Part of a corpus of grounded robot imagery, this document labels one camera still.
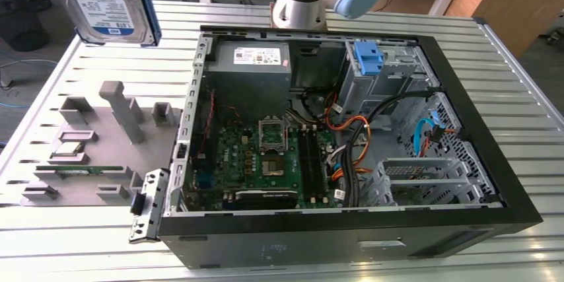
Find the green RAM stick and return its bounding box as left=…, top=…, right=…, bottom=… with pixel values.
left=38, top=166, right=124, bottom=177

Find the black waste bin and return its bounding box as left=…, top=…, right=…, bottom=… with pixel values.
left=0, top=0, right=54, bottom=52

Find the grey parts rack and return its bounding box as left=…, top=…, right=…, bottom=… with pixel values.
left=20, top=80, right=184, bottom=209

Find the grey power supply unit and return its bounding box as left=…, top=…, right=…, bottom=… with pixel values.
left=206, top=41, right=295, bottom=111

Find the wooden cabinet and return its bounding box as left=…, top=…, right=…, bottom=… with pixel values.
left=474, top=0, right=564, bottom=60

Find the metal drive cage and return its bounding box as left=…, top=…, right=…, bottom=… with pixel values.
left=339, top=40, right=440, bottom=116

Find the black graphics card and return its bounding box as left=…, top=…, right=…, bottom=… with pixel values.
left=224, top=189, right=299, bottom=210

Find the hard disk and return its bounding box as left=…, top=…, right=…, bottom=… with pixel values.
left=42, top=0, right=163, bottom=48

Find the black cable bundle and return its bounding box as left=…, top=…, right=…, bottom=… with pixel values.
left=343, top=88, right=444, bottom=207

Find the blue data wire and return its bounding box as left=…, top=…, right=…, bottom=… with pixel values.
left=414, top=118, right=438, bottom=157

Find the green motherboard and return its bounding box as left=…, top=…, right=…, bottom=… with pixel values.
left=188, top=115, right=350, bottom=210

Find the black PC case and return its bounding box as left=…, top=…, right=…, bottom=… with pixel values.
left=158, top=24, right=544, bottom=269

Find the orange red power wire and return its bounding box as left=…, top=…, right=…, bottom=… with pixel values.
left=423, top=128, right=462, bottom=157

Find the blue drive latch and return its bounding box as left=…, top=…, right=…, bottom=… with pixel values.
left=352, top=41, right=384, bottom=77

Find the metal socket cover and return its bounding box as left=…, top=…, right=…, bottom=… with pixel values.
left=256, top=116, right=291, bottom=155

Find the blue expansion slot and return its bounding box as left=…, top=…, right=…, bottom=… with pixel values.
left=196, top=170, right=214, bottom=191

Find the silver CPU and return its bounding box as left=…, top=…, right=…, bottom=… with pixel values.
left=51, top=143, right=87, bottom=159

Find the orange yellow wire bundle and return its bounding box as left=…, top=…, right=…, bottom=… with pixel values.
left=326, top=115, right=374, bottom=177

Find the blue floor cable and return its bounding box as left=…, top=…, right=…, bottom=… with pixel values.
left=0, top=58, right=58, bottom=67
left=0, top=98, right=30, bottom=110

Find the red black fan wire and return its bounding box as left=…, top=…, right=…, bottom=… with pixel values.
left=200, top=92, right=242, bottom=160

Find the metal slot retainer bracket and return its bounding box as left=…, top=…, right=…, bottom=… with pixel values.
left=128, top=168, right=172, bottom=244

